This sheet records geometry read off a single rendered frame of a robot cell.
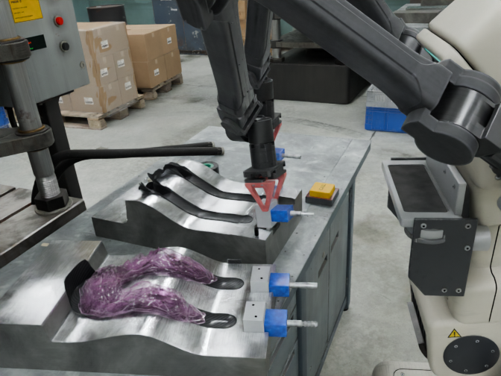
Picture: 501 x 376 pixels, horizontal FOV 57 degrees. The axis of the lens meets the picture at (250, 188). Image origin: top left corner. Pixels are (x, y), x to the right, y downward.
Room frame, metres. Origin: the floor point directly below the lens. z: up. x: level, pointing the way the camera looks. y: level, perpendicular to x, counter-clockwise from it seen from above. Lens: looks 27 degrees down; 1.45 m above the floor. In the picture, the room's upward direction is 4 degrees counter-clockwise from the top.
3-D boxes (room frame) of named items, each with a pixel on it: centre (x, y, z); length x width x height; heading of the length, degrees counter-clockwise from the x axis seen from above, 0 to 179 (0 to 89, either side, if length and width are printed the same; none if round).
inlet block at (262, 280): (0.74, -0.05, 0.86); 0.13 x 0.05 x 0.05; 82
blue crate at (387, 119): (3.92, -1.40, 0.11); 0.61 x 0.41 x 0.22; 62
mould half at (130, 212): (1.08, 0.14, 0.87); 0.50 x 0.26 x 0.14; 64
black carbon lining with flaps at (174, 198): (1.07, 0.14, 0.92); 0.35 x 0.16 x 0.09; 64
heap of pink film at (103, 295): (0.73, 0.22, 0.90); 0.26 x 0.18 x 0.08; 82
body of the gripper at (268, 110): (1.24, -0.05, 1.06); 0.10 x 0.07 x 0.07; 154
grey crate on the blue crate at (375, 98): (3.92, -1.40, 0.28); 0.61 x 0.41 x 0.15; 62
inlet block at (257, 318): (0.64, -0.04, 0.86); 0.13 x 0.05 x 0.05; 82
